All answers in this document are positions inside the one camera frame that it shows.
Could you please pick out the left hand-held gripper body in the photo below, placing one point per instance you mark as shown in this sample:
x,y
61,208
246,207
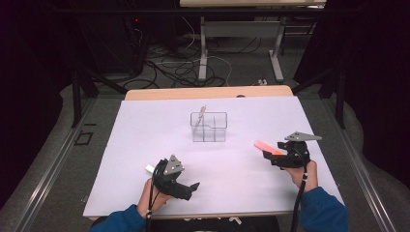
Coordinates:
x,y
169,180

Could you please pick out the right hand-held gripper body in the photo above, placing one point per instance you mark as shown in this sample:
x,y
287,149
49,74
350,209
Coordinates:
x,y
296,154

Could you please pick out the pink and orange highlighter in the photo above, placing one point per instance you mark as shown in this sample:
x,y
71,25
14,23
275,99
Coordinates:
x,y
266,146

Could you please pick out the white eraser block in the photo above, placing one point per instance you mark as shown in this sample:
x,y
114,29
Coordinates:
x,y
150,168

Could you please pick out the clear plastic desk organizer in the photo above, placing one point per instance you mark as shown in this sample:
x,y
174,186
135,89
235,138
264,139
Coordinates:
x,y
214,132

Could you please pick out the silver pen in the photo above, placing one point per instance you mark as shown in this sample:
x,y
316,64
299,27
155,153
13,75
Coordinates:
x,y
201,115

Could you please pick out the person's right hand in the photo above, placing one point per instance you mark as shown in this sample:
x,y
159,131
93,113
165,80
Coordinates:
x,y
306,179

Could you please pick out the person's left hand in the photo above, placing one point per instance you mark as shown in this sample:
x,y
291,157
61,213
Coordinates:
x,y
148,199

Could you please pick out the white table mat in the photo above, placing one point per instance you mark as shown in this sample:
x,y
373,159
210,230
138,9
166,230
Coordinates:
x,y
161,135

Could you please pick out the white plastic clip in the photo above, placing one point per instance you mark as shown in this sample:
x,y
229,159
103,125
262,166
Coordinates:
x,y
236,220

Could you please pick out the white power plug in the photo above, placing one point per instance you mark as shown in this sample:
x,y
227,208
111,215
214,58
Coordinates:
x,y
262,81

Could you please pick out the black metal stand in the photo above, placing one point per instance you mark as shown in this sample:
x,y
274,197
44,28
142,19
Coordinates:
x,y
76,103
340,103

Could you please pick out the black curtain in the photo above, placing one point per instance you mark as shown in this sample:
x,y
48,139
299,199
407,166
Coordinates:
x,y
25,96
380,96

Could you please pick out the desk with white metal legs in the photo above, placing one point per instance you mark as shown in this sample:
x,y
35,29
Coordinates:
x,y
203,48

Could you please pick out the black computer tower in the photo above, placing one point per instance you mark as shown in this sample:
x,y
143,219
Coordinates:
x,y
135,42

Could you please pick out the aluminium floor rail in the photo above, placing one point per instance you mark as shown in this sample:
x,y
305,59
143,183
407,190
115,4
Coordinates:
x,y
46,180
366,180

